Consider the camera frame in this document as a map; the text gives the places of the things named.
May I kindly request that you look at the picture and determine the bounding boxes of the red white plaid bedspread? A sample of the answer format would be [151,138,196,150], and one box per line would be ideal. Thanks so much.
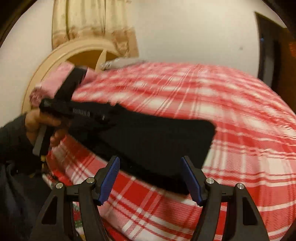
[43,62,296,241]

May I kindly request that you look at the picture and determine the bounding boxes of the pink folded blanket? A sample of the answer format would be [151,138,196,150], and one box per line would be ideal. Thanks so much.
[29,62,99,108]

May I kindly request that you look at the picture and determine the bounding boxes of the dark wooden door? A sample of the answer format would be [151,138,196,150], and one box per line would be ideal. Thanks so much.
[255,13,295,111]

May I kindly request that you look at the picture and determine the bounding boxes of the black pants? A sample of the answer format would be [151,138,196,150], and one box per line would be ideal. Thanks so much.
[69,104,216,195]

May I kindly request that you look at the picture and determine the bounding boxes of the beige patterned curtain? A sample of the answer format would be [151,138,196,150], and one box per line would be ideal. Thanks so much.
[52,0,139,57]

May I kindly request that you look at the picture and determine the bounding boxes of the person's left hand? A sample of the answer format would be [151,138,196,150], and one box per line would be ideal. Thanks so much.
[25,108,70,147]

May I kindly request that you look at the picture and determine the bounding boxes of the cream round headboard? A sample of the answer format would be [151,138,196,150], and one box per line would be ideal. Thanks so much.
[21,37,122,113]

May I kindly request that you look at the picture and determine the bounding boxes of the grey striped pillow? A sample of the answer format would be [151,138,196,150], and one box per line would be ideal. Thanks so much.
[99,58,146,71]

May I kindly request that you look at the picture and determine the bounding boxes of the dark sleeve forearm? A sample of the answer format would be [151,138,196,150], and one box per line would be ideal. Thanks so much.
[0,113,42,176]

